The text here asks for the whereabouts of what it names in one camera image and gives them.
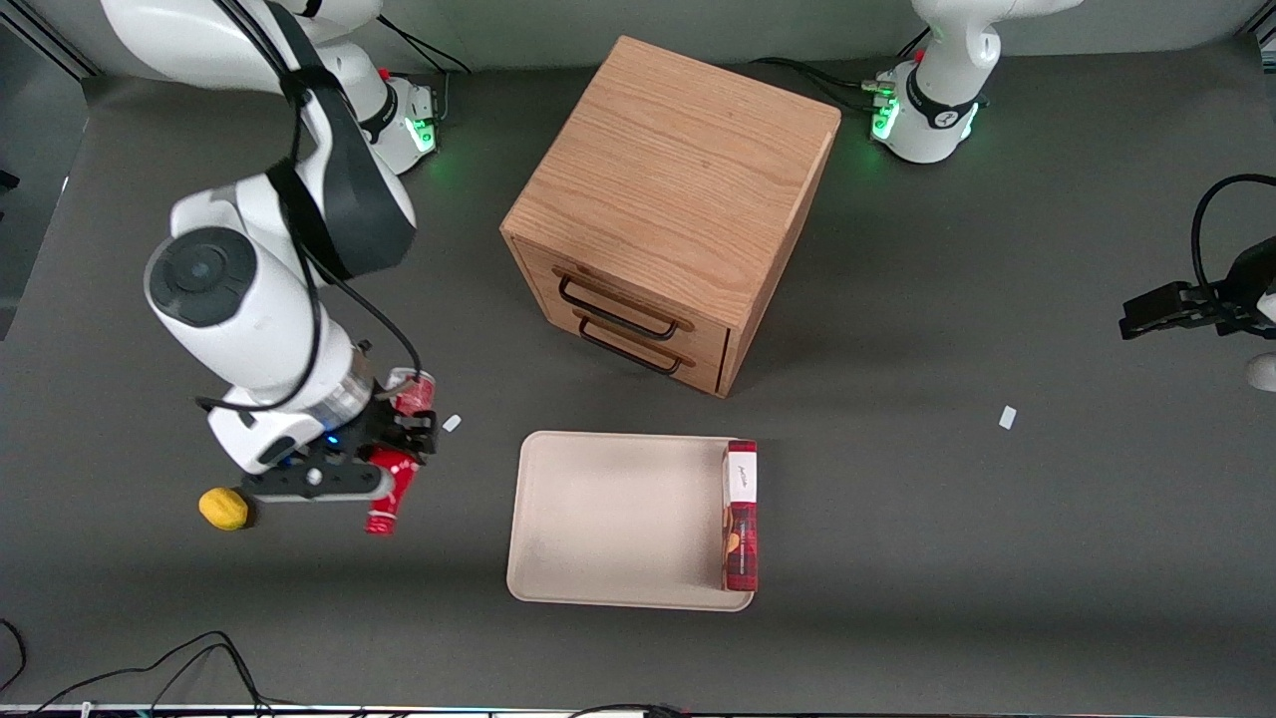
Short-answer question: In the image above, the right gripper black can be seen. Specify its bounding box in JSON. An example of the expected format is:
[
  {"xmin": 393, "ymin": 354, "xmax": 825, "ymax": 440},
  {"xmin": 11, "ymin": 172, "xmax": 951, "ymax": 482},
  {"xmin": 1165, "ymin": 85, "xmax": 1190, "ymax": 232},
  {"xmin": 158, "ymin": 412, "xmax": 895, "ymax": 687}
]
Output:
[{"xmin": 287, "ymin": 397, "xmax": 441, "ymax": 472}]

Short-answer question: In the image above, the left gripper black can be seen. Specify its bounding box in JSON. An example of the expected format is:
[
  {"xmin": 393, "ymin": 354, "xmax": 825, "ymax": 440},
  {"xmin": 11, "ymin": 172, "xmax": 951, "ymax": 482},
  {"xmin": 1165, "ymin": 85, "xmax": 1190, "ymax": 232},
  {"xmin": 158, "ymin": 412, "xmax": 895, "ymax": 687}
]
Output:
[{"xmin": 1118, "ymin": 236, "xmax": 1276, "ymax": 342}]

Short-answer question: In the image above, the red coke bottle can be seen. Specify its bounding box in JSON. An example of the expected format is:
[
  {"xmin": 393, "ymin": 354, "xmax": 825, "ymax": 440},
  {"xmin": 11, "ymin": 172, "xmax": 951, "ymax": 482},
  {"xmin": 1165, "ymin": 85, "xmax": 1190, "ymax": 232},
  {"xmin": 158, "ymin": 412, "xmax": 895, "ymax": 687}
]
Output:
[{"xmin": 363, "ymin": 367, "xmax": 441, "ymax": 537}]

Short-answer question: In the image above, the beige plastic tray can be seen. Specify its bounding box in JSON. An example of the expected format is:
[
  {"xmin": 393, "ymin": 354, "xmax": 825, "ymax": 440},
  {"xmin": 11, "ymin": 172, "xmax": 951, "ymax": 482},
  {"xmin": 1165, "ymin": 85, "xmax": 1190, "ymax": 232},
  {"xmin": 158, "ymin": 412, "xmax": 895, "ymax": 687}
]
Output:
[{"xmin": 505, "ymin": 430, "xmax": 760, "ymax": 612}]

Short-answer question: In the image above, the yellow lemon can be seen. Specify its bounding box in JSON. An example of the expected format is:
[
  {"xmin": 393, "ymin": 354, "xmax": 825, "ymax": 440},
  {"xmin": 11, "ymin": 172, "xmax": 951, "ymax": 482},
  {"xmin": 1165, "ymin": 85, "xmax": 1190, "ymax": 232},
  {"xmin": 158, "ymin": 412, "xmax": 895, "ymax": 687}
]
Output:
[{"xmin": 197, "ymin": 486, "xmax": 251, "ymax": 533}]

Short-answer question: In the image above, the red cookie box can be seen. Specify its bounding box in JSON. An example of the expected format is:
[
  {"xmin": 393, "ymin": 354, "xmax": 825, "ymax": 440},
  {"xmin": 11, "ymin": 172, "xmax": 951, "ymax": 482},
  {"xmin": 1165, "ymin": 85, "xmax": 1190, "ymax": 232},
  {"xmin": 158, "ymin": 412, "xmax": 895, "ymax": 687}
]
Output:
[{"xmin": 719, "ymin": 439, "xmax": 760, "ymax": 594}]

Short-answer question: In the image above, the wooden two-drawer cabinet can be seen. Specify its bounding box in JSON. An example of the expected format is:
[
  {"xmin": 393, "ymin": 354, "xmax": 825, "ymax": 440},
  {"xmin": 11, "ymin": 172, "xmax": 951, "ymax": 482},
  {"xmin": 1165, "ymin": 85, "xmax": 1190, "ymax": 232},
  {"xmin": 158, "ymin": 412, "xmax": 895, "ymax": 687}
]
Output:
[{"xmin": 499, "ymin": 35, "xmax": 842, "ymax": 400}]

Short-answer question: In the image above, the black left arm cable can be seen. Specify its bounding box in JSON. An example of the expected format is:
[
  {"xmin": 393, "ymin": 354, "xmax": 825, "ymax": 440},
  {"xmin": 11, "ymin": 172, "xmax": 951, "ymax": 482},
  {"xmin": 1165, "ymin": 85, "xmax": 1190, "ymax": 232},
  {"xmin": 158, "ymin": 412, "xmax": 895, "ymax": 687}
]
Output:
[{"xmin": 1190, "ymin": 174, "xmax": 1276, "ymax": 292}]

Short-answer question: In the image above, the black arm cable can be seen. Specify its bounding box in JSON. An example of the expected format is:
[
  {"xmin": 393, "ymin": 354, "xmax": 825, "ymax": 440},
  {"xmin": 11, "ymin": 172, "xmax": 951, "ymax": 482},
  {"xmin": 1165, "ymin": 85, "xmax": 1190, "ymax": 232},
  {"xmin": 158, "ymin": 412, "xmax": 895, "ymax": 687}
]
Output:
[
  {"xmin": 195, "ymin": 0, "xmax": 426, "ymax": 416},
  {"xmin": 1190, "ymin": 174, "xmax": 1276, "ymax": 292}
]

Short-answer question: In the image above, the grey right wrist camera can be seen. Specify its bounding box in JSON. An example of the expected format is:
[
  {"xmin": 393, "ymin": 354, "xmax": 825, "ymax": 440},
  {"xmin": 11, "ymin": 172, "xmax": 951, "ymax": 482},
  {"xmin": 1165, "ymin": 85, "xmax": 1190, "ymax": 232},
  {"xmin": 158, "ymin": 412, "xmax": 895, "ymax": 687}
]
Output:
[{"xmin": 239, "ymin": 463, "xmax": 396, "ymax": 506}]

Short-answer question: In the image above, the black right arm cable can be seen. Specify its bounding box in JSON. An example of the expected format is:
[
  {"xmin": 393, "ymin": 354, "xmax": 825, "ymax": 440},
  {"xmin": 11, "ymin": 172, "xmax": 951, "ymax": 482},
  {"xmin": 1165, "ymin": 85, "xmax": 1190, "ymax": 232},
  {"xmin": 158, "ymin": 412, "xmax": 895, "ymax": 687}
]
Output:
[{"xmin": 195, "ymin": 0, "xmax": 426, "ymax": 416}]

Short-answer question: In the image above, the black metal drawer handle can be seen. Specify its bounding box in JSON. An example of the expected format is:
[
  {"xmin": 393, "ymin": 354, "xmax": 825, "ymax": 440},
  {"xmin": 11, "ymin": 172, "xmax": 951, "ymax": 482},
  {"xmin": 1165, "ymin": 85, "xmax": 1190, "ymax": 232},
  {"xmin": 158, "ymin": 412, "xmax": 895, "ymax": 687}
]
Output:
[
  {"xmin": 557, "ymin": 273, "xmax": 683, "ymax": 342},
  {"xmin": 577, "ymin": 316, "xmax": 691, "ymax": 378}
]

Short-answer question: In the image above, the black table edge cable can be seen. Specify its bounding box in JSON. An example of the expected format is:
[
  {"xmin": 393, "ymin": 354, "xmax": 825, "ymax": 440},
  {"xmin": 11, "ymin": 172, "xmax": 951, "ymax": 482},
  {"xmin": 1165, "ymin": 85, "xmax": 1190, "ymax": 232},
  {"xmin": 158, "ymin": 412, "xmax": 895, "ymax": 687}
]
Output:
[{"xmin": 566, "ymin": 702, "xmax": 691, "ymax": 718}]

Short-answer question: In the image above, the black right base cable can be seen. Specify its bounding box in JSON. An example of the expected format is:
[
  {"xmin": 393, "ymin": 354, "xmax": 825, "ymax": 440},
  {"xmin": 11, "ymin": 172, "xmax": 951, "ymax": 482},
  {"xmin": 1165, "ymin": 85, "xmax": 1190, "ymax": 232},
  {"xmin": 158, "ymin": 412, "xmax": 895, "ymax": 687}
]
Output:
[{"xmin": 374, "ymin": 14, "xmax": 473, "ymax": 123}]

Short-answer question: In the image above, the black base cable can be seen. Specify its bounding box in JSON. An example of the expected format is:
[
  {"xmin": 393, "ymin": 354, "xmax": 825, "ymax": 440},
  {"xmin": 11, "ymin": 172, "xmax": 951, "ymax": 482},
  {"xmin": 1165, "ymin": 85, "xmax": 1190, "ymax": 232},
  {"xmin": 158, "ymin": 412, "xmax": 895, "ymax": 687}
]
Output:
[
  {"xmin": 749, "ymin": 56, "xmax": 880, "ymax": 114},
  {"xmin": 374, "ymin": 14, "xmax": 473, "ymax": 123}
]

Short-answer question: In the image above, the black left base cable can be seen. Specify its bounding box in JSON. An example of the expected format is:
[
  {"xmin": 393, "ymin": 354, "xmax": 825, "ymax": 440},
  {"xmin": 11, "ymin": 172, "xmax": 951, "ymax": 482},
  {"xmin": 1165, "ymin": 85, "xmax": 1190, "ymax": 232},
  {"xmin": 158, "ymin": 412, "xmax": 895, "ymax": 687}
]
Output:
[{"xmin": 749, "ymin": 56, "xmax": 880, "ymax": 114}]

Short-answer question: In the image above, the black looped floor cable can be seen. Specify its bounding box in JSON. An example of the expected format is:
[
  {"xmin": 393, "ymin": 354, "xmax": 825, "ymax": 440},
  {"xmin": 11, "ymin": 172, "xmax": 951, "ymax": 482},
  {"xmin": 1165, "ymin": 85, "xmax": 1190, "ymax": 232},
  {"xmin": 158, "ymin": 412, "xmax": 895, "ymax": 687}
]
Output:
[{"xmin": 0, "ymin": 617, "xmax": 28, "ymax": 695}]

